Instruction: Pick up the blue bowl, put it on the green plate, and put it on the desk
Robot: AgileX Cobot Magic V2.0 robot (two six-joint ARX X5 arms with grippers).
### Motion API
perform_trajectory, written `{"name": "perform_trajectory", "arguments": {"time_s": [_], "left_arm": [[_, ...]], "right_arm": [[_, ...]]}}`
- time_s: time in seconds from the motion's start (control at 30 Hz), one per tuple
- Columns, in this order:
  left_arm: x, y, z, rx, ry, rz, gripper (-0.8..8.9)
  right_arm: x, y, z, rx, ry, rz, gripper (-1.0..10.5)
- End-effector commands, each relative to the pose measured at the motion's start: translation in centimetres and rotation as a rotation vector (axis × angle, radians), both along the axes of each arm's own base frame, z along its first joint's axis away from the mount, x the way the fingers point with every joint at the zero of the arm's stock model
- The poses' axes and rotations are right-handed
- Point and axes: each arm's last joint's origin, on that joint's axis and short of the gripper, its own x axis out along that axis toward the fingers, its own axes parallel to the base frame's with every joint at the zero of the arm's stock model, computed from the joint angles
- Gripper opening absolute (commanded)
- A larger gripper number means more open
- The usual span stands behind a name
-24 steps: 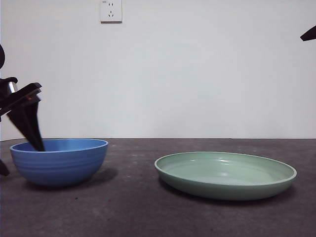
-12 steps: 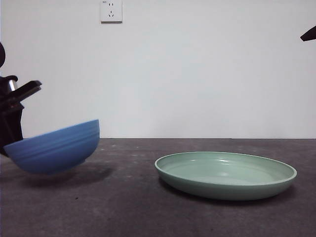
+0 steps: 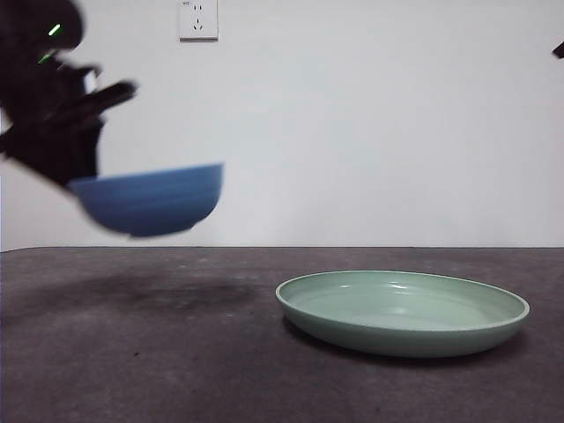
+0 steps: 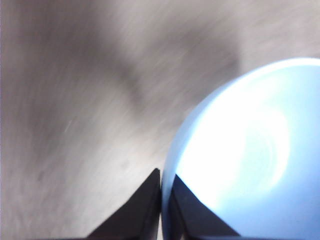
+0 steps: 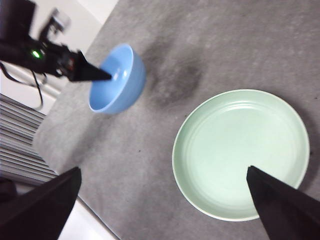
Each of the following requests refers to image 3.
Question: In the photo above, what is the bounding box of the blue ribbed bowl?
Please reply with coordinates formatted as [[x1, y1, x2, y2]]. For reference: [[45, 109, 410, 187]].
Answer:
[[68, 161, 226, 239]]

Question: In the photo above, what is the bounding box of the green round plate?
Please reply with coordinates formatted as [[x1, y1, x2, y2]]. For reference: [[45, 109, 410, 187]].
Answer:
[[275, 269, 531, 358]]

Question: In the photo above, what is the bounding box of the white wall socket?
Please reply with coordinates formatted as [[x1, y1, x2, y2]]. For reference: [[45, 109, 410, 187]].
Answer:
[[178, 0, 219, 43]]

